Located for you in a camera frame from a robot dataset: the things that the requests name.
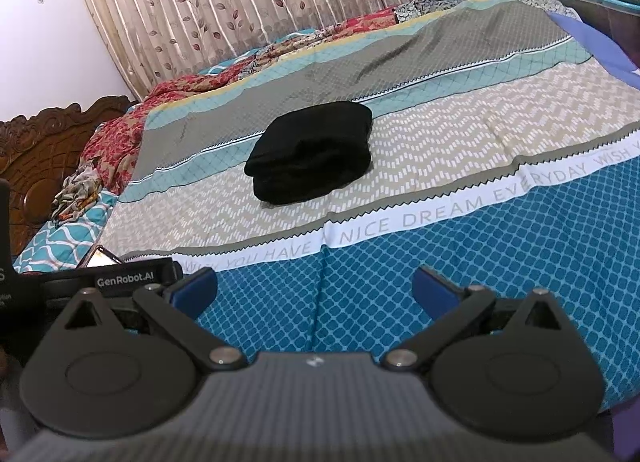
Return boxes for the teal lattice pillow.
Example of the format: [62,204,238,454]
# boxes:
[12,188,122,276]

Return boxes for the black pants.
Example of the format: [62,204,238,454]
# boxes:
[244,101,375,205]

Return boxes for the teal-edged furniture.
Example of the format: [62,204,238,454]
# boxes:
[549,0,640,48]

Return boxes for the red floral blanket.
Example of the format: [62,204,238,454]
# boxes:
[81,10,417,196]

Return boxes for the purple sheet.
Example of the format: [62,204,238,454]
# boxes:
[544,8,640,78]

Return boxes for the black smartphone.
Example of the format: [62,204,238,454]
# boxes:
[82,244,124,271]

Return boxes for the black white patterned cloth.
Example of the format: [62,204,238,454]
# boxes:
[394,0,584,26]

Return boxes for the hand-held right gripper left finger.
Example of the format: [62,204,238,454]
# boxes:
[39,271,249,371]

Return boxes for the striped patterned bedsheet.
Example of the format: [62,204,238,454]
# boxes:
[106,0,640,419]

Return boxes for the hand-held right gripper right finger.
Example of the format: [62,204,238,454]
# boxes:
[381,265,567,371]

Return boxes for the grey orange patterned scarf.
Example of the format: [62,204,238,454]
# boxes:
[49,161,104,229]

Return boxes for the carved wooden headboard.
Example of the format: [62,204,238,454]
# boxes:
[0,94,139,259]

